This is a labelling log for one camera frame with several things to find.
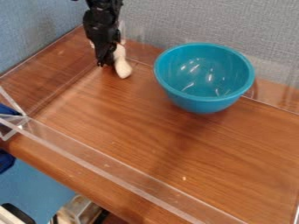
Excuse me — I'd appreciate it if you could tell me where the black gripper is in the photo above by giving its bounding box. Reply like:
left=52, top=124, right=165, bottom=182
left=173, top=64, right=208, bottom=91
left=82, top=0, right=122, bottom=67

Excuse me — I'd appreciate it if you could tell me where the white and brown toy mushroom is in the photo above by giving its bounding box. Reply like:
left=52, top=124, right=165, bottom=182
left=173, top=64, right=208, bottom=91
left=89, top=41, right=132, bottom=79

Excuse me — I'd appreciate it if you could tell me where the blue plastic bowl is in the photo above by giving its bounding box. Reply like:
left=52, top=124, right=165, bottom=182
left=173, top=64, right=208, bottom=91
left=153, top=42, right=256, bottom=114

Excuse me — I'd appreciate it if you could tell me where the clear acrylic barrier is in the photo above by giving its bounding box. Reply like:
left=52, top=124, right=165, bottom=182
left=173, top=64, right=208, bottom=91
left=0, top=29, right=299, bottom=224

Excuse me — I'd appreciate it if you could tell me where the blue clamp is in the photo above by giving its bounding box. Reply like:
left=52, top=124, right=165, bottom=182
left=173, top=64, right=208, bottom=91
left=0, top=103, right=20, bottom=174

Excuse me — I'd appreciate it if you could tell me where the black and white object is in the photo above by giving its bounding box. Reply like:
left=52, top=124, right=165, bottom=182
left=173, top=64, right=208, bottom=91
left=0, top=204, right=36, bottom=224

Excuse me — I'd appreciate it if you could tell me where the metal frame under table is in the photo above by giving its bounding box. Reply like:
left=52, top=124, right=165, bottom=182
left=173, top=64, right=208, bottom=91
left=48, top=194, right=102, bottom=224

